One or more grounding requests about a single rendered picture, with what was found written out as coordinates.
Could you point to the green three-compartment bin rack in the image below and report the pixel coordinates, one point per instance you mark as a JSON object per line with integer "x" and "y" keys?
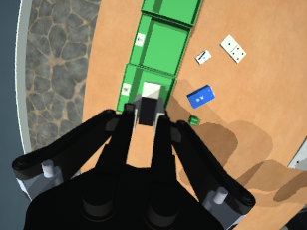
{"x": 158, "y": 47}

